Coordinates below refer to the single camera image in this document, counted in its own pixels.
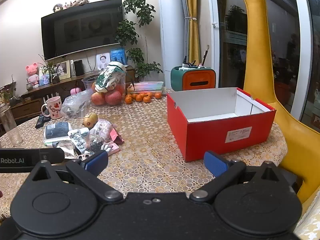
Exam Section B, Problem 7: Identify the golden pig toy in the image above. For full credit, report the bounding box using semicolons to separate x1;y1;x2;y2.
83;112;98;128

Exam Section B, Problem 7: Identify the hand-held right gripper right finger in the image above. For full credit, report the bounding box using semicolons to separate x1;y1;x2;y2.
189;151;283;203

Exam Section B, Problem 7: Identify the white standing air conditioner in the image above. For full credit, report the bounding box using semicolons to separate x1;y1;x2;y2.
159;0;192;89

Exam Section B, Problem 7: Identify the white and blue snack packet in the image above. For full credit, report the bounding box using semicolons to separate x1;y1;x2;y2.
68;127;90;154

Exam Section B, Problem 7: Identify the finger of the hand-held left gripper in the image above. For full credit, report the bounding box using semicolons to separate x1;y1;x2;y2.
63;154;90;161

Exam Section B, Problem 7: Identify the colourful picture card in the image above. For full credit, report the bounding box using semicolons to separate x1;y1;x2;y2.
39;67;52;85

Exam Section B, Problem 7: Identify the green orange tissue box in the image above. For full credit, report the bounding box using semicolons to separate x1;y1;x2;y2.
171;66;216;92

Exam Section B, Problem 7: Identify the glass sliding door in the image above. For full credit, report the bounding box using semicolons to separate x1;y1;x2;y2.
207;0;320;135

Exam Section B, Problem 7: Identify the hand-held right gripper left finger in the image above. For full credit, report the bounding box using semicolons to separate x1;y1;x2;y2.
25;150;124;202

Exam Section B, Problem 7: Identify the pastel striped flat box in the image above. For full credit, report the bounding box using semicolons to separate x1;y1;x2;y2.
132;81;167;97

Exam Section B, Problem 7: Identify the clear plastic fruit container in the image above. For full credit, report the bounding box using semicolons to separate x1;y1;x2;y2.
82;71;126;105

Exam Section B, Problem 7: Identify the pink strawberry mug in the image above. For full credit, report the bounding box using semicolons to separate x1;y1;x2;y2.
41;96;63;119

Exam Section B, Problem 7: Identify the wooden photo frame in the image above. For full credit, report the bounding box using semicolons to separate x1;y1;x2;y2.
54;60;71;80

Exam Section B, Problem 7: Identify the yellow giraffe-shaped chair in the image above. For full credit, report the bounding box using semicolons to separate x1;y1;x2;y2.
219;0;320;215

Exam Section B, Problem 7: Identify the wooden television cabinet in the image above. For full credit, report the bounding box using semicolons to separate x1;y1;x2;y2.
10;65;135;120

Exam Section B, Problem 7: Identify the green mark tissue pack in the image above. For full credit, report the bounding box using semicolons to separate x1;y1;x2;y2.
44;136;72;146

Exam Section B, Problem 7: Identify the black remote control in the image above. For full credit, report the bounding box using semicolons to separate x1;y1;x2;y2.
35;115;52;129

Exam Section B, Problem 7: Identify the white portrait photo frame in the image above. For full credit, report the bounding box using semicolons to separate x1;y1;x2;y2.
96;52;111;70

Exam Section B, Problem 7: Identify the blue picture frame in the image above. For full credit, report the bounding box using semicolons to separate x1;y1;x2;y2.
110;48;126;65

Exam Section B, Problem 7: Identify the grey curtain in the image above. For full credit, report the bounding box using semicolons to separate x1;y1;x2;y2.
179;0;188;63

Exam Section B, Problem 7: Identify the pile of tangerines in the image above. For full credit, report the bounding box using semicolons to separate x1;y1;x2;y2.
124;84;163;104

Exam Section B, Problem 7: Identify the pink pig plush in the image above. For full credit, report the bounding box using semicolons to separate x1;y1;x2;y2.
25;64;40;85

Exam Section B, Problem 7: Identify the clear glass jar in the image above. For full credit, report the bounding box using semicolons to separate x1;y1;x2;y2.
0;102;23;147

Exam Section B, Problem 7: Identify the clear plastic bag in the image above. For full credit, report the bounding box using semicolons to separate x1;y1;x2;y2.
60;90;93;119

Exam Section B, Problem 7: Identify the clear packet of black pieces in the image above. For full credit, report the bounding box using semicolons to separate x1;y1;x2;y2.
88;140;103;153

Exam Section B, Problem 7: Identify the pale star-print cushion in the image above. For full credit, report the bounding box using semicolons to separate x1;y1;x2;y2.
295;200;320;240

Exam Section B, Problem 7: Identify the black flat television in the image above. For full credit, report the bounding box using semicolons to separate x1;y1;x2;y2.
41;0;125;61

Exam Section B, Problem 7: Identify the grey label tissue pack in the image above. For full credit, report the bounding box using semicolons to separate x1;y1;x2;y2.
44;121;70;139

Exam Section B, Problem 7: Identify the black speaker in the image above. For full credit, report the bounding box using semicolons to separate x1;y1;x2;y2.
74;59;85;77

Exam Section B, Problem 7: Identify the yellow curtain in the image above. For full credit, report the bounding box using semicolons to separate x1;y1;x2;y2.
185;0;202;65

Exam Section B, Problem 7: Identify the gold patterned desktop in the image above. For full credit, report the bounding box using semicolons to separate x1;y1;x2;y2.
0;87;288;220

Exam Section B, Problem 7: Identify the green white snack bag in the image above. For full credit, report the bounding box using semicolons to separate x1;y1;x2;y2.
96;61;127;93

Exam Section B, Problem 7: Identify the red cardboard box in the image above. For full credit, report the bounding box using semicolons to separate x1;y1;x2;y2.
167;87;277;162

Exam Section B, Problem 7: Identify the silver foil packet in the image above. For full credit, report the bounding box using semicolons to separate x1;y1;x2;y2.
56;141;75;155

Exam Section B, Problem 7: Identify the white purple-print snack packet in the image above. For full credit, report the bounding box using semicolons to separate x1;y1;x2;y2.
89;119;114;140

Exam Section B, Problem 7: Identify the tall green houseplant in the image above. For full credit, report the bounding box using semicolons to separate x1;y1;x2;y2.
115;0;163;80

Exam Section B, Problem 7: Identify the small potted plant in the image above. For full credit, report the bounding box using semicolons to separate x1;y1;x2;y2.
37;54;65;84

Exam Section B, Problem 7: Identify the red apple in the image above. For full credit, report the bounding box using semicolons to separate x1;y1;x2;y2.
105;90;123;105
91;92;107;106

